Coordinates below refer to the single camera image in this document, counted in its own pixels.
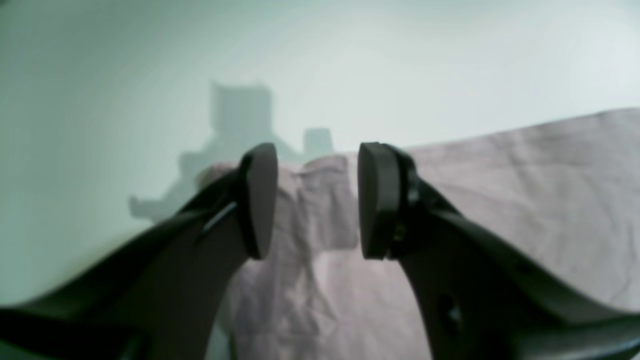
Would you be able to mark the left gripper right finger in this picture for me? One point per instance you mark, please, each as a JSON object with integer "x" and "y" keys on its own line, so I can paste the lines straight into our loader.
{"x": 479, "y": 298}

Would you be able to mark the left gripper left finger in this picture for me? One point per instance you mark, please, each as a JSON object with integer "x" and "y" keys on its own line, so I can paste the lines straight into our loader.
{"x": 156, "y": 297}

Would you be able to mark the pink T-shirt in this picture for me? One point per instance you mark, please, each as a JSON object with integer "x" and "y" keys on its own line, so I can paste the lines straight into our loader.
{"x": 520, "y": 245}

